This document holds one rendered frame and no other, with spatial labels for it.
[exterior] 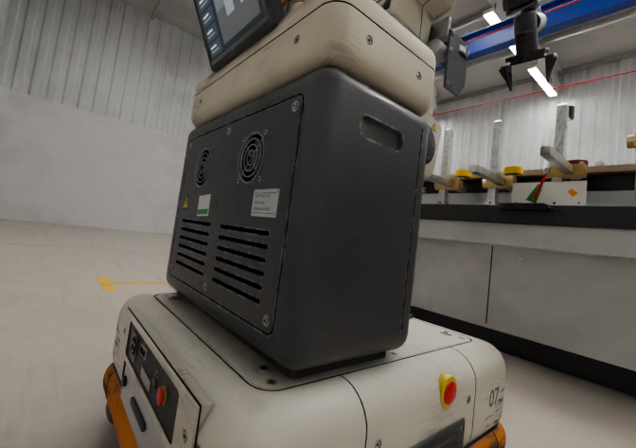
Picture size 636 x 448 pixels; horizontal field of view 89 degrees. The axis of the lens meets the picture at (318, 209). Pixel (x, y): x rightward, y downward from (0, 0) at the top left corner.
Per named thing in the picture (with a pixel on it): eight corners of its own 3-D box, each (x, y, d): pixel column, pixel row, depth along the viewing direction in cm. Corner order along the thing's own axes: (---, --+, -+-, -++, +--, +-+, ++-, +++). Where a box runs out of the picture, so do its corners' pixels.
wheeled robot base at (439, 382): (188, 772, 25) (234, 442, 27) (97, 395, 74) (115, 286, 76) (510, 464, 68) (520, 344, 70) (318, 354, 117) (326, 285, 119)
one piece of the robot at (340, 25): (266, 506, 35) (356, -189, 41) (148, 338, 77) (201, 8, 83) (432, 421, 56) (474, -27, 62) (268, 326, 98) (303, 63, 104)
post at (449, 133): (442, 216, 168) (450, 127, 172) (436, 216, 171) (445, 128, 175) (446, 217, 171) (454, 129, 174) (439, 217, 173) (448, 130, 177)
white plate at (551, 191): (585, 206, 123) (587, 180, 124) (510, 205, 143) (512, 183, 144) (585, 206, 124) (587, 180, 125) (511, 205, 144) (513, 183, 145)
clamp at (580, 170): (584, 175, 125) (585, 162, 126) (542, 177, 136) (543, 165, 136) (587, 178, 129) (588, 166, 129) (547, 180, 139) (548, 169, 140)
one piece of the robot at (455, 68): (440, 79, 80) (448, -3, 82) (358, 104, 102) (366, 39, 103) (469, 102, 90) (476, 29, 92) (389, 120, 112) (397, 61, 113)
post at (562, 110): (558, 216, 130) (567, 101, 134) (548, 216, 133) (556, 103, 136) (561, 217, 132) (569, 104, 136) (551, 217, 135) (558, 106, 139)
